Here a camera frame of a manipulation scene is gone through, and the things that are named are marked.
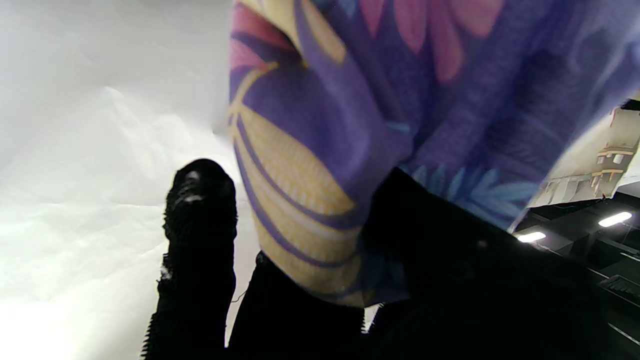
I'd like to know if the blue leaf-print pillowcase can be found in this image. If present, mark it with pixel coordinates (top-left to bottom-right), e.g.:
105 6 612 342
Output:
227 0 640 308

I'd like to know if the white backdrop sheet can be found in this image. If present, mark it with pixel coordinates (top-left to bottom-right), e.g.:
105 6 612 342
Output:
0 0 261 360

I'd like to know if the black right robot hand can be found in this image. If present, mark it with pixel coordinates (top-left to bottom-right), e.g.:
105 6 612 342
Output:
141 159 616 360

